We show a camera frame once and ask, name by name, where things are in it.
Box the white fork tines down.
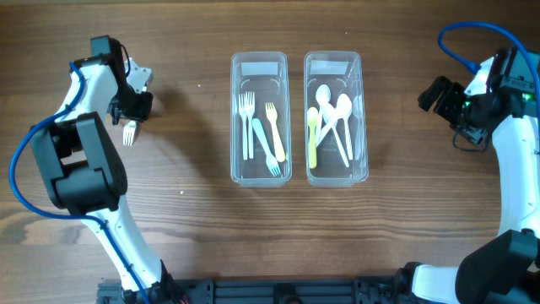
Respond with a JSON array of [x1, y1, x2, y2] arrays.
[[122, 121, 138, 146]]

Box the white spoon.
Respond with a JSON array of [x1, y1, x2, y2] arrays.
[[316, 84, 331, 140], [319, 104, 349, 167], [337, 94, 353, 160]]

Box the white spoon crossing yellow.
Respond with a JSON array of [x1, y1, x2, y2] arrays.
[[316, 113, 342, 145]]

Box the white plastic fork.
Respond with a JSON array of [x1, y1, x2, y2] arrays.
[[245, 91, 255, 159]]

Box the yellow plastic spoon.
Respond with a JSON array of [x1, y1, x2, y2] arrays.
[[307, 107, 318, 169]]

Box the yellow plastic fork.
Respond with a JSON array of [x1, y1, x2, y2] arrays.
[[265, 102, 286, 163]]

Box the pale blue plastic fork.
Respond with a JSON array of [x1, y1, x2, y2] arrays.
[[252, 118, 281, 177]]

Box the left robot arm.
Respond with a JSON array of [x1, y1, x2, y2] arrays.
[[30, 35, 169, 303]]

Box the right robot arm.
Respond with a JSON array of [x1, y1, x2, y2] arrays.
[[392, 47, 539, 303]]

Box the right clear plastic container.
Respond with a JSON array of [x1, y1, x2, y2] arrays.
[[304, 51, 369, 187]]

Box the clear plastic container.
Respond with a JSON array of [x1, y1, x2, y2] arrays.
[[304, 51, 369, 187], [230, 52, 292, 187]]

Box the left clear plastic container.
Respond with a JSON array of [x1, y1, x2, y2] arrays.
[[230, 52, 292, 187]]

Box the left blue cable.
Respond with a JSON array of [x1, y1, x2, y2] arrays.
[[8, 61, 151, 304]]

